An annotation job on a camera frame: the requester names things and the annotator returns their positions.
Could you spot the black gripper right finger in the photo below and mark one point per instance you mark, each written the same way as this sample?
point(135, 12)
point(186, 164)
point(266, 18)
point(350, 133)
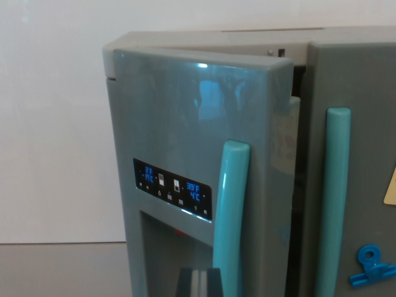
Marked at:
point(214, 283)

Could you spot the blue clip magnet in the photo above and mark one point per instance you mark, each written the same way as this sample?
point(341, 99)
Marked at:
point(369, 269)

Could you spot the grey toy fridge body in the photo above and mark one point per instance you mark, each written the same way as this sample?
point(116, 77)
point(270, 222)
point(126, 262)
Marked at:
point(198, 41)

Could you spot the yellow sticker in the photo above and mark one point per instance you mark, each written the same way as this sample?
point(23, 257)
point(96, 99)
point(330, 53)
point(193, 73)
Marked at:
point(391, 191)

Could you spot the plain grey fridge door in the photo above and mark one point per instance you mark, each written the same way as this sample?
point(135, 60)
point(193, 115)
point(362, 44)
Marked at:
point(368, 92)

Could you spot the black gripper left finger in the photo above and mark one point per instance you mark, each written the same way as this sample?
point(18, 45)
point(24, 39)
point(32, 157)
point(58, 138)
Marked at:
point(184, 283)

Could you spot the black temperature display panel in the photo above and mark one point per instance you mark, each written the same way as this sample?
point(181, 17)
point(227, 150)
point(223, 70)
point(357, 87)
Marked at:
point(173, 188)

